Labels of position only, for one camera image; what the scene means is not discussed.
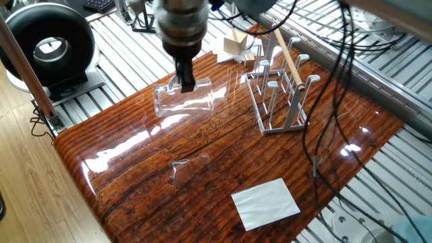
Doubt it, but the flat white paper sheet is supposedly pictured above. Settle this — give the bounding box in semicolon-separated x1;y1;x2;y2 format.
231;178;302;232

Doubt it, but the clear glass cup with handle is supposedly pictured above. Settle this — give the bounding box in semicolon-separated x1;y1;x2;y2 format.
153;76;216;118

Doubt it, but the black wire stand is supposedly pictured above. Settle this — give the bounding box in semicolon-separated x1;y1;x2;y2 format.
131;0;159;33

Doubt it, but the black keyboard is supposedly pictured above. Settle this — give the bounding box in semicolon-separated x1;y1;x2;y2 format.
80;0;117;13

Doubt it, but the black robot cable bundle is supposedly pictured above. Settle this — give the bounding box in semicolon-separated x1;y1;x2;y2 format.
209;0;432;234

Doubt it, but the black round fan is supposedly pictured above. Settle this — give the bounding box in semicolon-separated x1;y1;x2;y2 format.
0;2;97;89

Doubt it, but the brown wooden post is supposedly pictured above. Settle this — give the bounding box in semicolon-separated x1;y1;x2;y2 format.
0;13;60;121

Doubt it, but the large wooden block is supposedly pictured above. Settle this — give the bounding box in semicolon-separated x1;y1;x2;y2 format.
222;28;249;59

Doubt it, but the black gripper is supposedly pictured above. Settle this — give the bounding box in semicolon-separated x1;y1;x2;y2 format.
170;42;202;92

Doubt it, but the white wire cup rack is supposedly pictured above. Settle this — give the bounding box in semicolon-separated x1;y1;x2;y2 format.
243;27;322;135

